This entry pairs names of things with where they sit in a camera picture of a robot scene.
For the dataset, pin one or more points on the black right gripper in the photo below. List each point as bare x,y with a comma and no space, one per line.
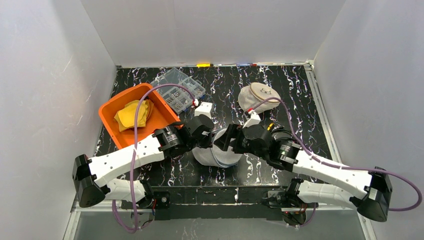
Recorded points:
232,137

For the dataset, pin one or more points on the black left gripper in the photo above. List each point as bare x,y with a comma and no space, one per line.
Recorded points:
205,135

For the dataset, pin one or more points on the white mesh bag blue trim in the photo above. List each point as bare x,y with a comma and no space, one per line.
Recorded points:
214,156

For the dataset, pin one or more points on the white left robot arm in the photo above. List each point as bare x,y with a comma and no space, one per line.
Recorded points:
96,179

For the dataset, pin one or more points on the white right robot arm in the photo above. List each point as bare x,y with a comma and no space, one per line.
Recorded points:
367,191

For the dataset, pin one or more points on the white mesh bag beige trim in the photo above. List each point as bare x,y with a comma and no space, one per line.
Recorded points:
254,93

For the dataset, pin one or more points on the clear plastic screw box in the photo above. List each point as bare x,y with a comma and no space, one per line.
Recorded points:
177,98

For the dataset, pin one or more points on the black yellow screwdriver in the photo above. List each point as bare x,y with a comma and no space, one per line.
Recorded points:
270,127

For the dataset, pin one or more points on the yellow cloth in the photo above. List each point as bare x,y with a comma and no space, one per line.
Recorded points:
126,116

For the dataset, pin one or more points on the orange plastic basin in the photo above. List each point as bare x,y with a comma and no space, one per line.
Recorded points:
162,115

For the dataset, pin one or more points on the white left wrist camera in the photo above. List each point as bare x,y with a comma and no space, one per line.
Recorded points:
205,108

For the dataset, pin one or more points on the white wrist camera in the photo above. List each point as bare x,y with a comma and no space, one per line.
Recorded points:
205,108
254,119

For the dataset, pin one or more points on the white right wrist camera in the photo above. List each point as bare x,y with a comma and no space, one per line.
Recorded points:
254,119

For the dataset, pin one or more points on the yellow marker on wall edge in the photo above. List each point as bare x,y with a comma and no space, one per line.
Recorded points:
204,65

